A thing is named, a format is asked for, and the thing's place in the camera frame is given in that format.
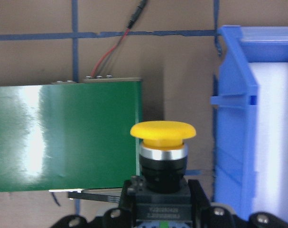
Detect green conveyor belt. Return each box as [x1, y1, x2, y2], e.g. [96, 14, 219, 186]
[0, 78, 142, 192]

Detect blue empty destination bin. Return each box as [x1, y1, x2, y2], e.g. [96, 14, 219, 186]
[211, 25, 288, 219]

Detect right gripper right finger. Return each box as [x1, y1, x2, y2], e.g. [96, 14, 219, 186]
[188, 180, 288, 228]

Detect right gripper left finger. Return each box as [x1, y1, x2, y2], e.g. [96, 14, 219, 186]
[51, 180, 136, 228]

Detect white foam pad destination bin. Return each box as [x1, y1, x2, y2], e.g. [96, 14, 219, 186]
[250, 62, 288, 221]

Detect red and black wires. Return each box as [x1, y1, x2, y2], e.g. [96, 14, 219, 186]
[90, 0, 149, 78]

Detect yellow push button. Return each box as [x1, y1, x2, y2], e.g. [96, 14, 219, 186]
[130, 121, 196, 228]

